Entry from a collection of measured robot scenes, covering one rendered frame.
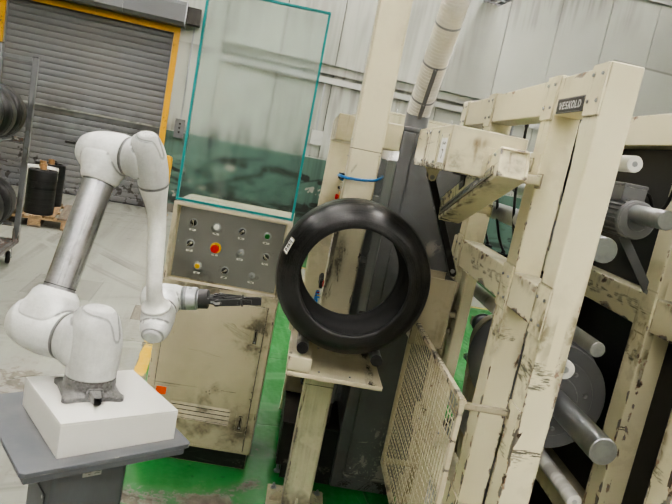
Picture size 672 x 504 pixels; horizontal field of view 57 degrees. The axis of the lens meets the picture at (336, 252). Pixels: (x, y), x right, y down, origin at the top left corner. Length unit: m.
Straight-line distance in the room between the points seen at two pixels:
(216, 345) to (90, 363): 1.12
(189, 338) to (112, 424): 1.14
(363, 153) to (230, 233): 0.79
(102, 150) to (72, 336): 0.61
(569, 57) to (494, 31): 1.60
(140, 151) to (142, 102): 9.27
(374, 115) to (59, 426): 1.60
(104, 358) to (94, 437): 0.23
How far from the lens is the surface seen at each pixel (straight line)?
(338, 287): 2.64
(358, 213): 2.22
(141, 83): 11.39
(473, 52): 12.29
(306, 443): 2.89
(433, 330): 2.67
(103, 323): 2.02
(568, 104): 2.03
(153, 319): 2.26
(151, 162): 2.12
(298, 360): 2.34
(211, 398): 3.15
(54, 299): 2.14
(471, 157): 2.02
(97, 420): 1.97
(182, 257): 3.03
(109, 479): 2.20
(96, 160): 2.19
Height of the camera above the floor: 1.64
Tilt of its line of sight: 9 degrees down
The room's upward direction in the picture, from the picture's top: 11 degrees clockwise
